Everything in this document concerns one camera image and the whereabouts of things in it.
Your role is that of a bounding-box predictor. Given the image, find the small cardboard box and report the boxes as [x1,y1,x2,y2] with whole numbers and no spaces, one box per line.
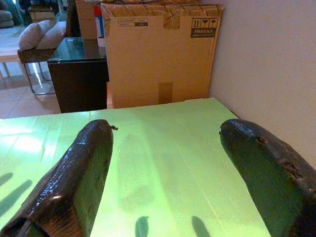
[74,0,98,40]

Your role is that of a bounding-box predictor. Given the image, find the grey armchair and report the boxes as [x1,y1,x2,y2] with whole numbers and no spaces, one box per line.
[0,9,15,28]

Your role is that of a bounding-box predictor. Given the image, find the large fragile cardboard box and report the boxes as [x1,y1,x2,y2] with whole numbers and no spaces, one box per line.
[100,2,226,109]

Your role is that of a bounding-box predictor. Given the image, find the black glass-top cabinet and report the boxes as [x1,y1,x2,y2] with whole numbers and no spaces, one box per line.
[46,37,110,114]

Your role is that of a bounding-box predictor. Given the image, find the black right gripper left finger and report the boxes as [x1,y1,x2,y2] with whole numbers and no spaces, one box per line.
[0,119,119,237]

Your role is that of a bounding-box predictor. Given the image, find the green table cover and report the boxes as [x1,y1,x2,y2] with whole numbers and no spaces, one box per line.
[0,97,272,237]

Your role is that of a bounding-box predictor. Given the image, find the white low table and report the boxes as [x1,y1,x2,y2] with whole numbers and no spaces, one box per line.
[0,53,24,79]

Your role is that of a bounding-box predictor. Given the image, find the grey pillow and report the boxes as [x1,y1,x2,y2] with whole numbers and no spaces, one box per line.
[37,21,67,50]
[18,19,52,50]

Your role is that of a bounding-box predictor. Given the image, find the dark bench with metal legs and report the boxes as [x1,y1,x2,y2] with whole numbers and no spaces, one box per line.
[17,48,59,96]

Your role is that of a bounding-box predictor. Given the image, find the white red blue bag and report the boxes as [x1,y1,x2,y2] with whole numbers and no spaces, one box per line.
[93,6,107,47]

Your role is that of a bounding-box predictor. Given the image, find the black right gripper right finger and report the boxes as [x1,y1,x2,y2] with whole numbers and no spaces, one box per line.
[219,118,316,237]

